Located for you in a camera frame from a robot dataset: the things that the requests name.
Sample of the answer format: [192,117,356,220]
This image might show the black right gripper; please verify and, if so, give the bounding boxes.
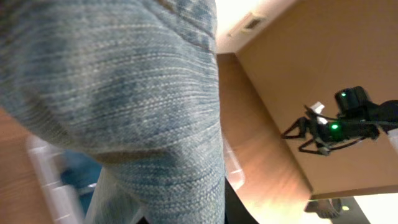
[280,114,382,156]

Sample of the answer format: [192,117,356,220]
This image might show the light blue jeans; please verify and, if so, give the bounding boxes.
[1,0,225,223]

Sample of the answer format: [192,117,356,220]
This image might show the dark blue garment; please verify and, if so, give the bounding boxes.
[60,150,102,216]

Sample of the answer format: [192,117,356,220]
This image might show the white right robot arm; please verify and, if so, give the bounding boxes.
[282,86,397,156]

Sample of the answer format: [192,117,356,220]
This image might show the clear plastic storage container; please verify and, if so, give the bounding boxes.
[27,136,252,223]

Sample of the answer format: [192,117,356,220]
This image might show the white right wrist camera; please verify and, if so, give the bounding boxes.
[310,101,328,124]

